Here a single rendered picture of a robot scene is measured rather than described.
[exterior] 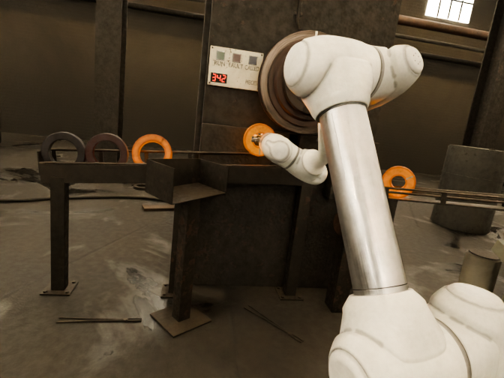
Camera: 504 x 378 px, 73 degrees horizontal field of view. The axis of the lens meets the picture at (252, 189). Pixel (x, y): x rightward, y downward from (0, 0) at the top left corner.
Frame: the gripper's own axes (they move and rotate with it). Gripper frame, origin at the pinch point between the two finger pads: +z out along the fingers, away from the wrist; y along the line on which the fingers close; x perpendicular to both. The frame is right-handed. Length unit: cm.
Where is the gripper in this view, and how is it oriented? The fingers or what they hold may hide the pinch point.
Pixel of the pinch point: (259, 136)
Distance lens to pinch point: 166.1
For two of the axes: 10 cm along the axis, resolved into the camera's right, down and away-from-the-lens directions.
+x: 1.2, -9.6, -2.6
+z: -1.6, -2.8, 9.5
